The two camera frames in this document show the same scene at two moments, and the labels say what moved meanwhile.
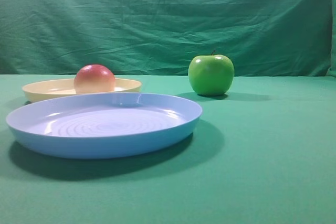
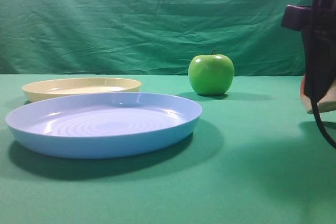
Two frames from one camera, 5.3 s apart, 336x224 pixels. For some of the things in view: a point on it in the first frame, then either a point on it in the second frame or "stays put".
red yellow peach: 94,78 to 327,103
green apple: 211,75 stays put
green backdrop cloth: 155,24 stays put
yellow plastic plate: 59,88 stays put
